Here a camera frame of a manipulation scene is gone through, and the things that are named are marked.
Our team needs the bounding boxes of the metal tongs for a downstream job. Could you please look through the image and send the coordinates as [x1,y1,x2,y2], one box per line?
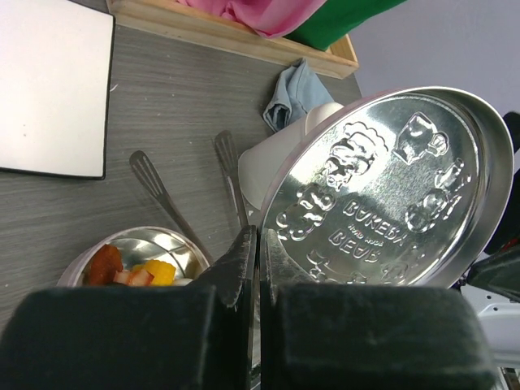
[128,136,241,264]

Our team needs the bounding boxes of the pink hanging shirt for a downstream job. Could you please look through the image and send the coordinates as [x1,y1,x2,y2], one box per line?
[179,0,326,38]

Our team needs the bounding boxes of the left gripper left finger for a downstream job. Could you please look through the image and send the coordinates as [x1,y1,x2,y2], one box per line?
[1,225,257,389]

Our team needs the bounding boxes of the metal lid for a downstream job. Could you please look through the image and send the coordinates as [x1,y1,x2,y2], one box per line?
[261,86,514,288]

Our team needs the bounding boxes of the green hanging tank top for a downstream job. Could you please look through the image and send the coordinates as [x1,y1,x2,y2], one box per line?
[285,0,405,51]

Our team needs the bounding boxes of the wooden clothes rack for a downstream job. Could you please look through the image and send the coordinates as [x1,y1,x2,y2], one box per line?
[106,1,359,80]

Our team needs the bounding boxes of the pink metal bowl container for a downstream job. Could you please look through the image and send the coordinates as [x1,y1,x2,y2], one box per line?
[57,226,210,287]

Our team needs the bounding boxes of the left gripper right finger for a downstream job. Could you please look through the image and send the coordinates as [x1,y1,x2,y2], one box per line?
[259,228,498,389]

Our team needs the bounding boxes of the tall white cylinder container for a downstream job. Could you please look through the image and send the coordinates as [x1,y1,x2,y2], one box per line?
[238,102,344,210]

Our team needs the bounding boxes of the white square plate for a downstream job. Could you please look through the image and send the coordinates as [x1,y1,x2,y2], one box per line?
[1,1,115,180]

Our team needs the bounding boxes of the blue denim shorts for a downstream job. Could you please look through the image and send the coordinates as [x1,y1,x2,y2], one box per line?
[262,58,334,132]

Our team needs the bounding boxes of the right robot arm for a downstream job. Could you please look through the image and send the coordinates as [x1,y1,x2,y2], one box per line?
[461,111,519,369]

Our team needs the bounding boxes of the food pieces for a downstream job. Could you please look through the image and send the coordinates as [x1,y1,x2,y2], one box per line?
[84,245,193,287]

